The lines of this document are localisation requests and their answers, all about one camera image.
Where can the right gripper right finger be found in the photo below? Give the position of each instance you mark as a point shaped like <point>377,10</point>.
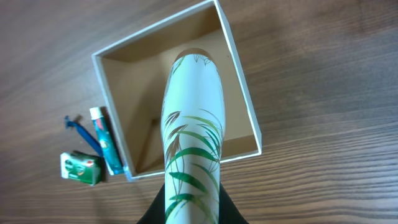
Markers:
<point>228,212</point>

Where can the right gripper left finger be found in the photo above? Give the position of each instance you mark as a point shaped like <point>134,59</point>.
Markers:
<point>156,212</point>

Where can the green white soap packet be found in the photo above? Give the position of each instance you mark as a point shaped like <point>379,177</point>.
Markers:
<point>81,167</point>

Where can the white green-leaf lotion tube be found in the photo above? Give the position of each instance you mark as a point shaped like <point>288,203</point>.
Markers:
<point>192,131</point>

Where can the blue white toothbrush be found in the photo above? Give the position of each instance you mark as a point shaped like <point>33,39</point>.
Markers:
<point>127,173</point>

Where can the blue disposable razor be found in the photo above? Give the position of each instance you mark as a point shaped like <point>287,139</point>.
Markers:
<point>84,134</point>

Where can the teal white toothpaste tube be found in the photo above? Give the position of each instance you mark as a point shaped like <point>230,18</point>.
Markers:
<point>106,142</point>

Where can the white open cardboard box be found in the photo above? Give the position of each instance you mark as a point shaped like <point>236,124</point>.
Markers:
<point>133,72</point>

